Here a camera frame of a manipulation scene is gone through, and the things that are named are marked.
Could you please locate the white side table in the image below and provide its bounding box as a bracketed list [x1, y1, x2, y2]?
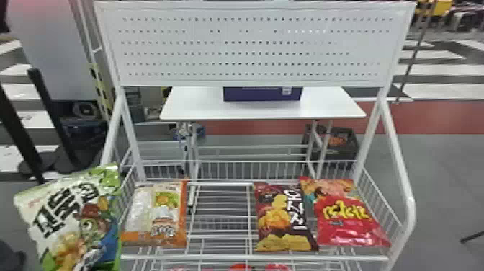
[158, 86, 368, 207]

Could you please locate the blue box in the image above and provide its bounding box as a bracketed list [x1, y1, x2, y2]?
[223, 86, 304, 102]

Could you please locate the dark brown snack packet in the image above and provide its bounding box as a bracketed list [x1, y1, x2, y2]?
[251, 181, 320, 253]

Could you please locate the black crate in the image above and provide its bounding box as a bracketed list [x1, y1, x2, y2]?
[301, 124, 359, 162]

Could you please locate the orange snack packet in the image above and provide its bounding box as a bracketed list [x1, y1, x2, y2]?
[120, 179, 189, 249]

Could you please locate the red snack packet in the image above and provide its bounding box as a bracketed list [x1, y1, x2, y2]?
[298, 175, 392, 249]

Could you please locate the green snack packet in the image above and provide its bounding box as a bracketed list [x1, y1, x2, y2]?
[13, 163, 123, 271]

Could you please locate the white wire rack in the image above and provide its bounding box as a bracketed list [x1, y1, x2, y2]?
[94, 0, 417, 271]

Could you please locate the striped post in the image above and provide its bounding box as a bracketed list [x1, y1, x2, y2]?
[88, 63, 115, 116]

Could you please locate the black post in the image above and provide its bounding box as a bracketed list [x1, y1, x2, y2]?
[27, 67, 95, 172]
[0, 82, 58, 183]

